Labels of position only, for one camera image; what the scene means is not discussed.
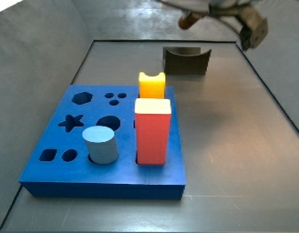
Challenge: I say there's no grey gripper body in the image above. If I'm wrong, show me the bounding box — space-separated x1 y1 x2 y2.
158 0 268 51

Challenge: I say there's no light blue cylinder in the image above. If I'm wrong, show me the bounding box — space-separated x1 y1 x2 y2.
83 126 118 165

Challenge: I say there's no brown wooden cylinder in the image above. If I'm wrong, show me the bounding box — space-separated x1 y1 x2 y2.
178 12 205 30

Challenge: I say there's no dark grey curved cradle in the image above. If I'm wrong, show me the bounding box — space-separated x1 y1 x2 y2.
163 46 211 76

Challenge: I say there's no yellow notched block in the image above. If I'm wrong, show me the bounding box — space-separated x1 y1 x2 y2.
139 72 166 98

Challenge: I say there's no red rectangular block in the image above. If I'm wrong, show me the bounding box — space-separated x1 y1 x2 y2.
135 98 171 166

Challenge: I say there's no blue foam shape-sorter block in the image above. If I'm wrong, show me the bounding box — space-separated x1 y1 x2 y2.
20 86 186 199

